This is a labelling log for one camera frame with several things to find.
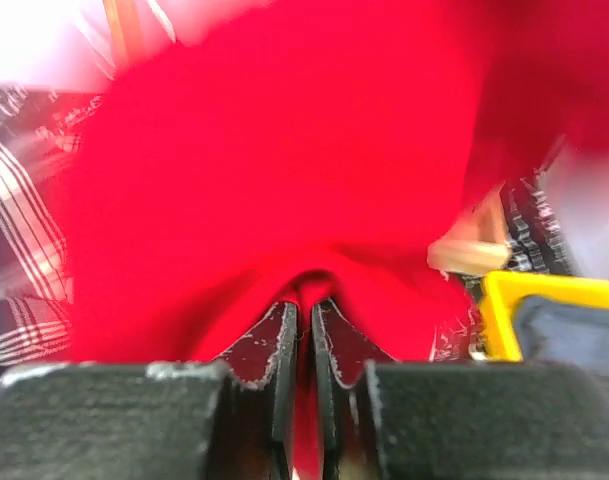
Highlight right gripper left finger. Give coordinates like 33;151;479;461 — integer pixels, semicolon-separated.
0;302;298;480

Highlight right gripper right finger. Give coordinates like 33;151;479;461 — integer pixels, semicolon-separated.
312;300;609;479

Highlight red dress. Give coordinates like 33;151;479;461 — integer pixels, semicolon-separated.
58;0;609;471

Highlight navy plaid skirt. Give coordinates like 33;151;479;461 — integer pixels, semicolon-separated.
0;86;102;371

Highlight yellow plastic bin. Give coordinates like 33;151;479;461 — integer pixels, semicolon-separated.
479;271;609;362

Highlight folded dark clothes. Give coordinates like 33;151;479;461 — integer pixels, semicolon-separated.
512;295;609;377

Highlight wooden clothes rack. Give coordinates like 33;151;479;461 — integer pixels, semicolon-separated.
427;190;511;276

